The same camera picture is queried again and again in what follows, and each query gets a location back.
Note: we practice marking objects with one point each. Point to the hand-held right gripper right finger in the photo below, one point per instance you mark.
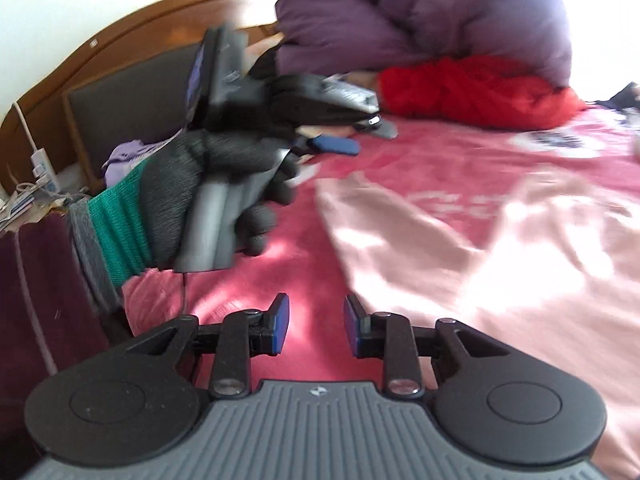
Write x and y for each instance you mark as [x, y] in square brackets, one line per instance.
[352, 325]

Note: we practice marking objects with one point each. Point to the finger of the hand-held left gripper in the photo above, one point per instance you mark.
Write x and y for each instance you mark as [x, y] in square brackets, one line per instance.
[382, 127]
[335, 145]

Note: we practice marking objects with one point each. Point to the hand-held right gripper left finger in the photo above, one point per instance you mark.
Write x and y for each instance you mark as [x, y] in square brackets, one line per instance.
[280, 322]

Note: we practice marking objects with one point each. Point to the pink sweatshirt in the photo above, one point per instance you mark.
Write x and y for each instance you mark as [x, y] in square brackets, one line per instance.
[500, 270]

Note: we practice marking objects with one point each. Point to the person's left forearm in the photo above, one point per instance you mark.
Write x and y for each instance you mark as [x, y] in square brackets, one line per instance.
[50, 270]

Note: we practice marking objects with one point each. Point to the person's left hand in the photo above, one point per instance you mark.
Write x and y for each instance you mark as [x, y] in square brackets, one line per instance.
[170, 200]

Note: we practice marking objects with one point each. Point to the black cloth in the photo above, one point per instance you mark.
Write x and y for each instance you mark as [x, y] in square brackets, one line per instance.
[265, 62]

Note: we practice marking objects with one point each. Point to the pink floral blanket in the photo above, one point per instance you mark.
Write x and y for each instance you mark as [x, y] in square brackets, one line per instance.
[300, 240]

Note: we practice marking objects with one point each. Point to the red quilt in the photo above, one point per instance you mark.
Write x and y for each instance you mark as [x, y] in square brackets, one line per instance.
[475, 90]

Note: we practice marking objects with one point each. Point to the purple duvet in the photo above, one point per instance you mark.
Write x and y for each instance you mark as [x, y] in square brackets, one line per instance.
[425, 10]

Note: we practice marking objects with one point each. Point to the grey headboard panel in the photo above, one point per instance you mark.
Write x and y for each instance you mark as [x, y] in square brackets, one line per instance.
[130, 105]

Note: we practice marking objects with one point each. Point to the lavender cloth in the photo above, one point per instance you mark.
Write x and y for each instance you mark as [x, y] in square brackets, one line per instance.
[130, 160]

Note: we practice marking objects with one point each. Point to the wooden headboard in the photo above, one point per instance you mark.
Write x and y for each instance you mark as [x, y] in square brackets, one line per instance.
[125, 30]

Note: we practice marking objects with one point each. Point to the black garment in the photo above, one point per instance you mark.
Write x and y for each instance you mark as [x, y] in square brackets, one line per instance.
[625, 97]

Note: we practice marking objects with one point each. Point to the white power strip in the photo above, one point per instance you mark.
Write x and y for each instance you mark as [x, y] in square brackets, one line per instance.
[42, 170]

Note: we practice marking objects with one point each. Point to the pile of papers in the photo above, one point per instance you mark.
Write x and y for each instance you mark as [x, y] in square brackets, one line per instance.
[30, 207]

